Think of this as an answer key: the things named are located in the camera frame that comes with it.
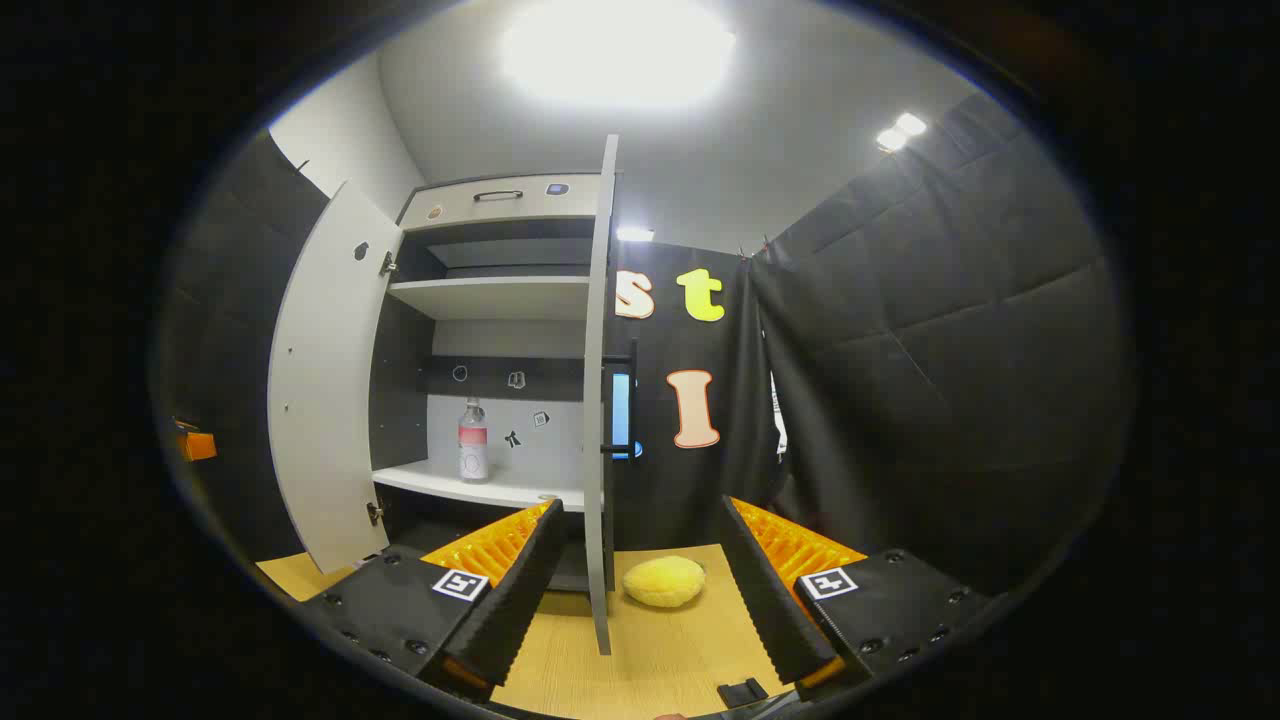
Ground clear bottle with pink label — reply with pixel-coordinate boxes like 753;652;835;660
458;397;491;483

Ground white cabinet drawer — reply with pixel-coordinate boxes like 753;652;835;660
398;174;604;232

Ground double ceiling spot light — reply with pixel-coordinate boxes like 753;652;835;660
877;112;929;154

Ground yellow round plush toy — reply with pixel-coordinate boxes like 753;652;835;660
622;556;707;609

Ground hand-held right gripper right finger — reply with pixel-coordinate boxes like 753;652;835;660
718;495;993;701

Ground black backdrop cloth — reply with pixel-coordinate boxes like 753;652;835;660
608;92;1136;599
160;130;331;563

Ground white and dark cabinet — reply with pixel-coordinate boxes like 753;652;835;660
368;172;629;593

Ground large ceiling light panel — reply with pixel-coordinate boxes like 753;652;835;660
498;0;738;108

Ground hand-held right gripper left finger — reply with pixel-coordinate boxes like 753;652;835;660
300;498;567;704

